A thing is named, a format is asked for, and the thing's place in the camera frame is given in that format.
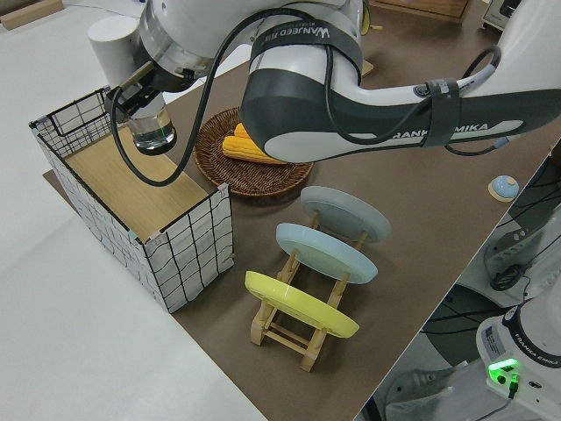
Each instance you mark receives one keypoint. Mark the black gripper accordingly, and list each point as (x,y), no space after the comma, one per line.
(171,79)

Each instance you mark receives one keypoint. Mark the clear drinking glass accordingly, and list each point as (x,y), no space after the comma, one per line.
(153,136)

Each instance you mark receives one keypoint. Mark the light wooden board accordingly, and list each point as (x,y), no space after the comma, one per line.
(96,166)

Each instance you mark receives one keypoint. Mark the yellow corn cob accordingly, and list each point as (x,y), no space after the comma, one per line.
(239,151)
(241,130)

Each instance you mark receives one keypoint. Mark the small pink clip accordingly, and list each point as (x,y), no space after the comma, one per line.
(155,237)
(222,189)

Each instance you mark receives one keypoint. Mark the small green clip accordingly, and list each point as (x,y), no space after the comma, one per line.
(132,234)

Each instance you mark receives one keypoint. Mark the round wicker tray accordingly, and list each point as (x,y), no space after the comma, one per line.
(245,184)

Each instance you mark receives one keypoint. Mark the light wooden block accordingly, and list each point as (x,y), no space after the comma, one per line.
(26,15)

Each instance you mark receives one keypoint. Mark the wooden mug stand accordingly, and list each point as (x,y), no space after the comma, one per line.
(367,69)

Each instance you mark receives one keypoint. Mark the grey plate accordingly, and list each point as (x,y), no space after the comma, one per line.
(346,210)

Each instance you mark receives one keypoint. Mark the light blue plate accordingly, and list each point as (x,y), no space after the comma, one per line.
(324,254)

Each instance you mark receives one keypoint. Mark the yellow plate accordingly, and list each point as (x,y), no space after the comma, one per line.
(298,302)

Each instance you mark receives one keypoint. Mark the wooden plate rack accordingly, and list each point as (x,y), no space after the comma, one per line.
(259,333)

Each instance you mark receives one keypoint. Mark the light wooden cabinet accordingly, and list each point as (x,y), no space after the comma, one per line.
(421,9)

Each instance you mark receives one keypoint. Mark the brown table mat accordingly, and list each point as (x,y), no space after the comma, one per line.
(416,263)

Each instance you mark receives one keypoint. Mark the blue service bell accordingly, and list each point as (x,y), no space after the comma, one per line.
(504,186)

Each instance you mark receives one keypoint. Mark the white rounded equipment cover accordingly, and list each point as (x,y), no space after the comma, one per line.
(508,250)

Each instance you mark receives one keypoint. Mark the white mounting pedestal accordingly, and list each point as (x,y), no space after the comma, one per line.
(421,386)

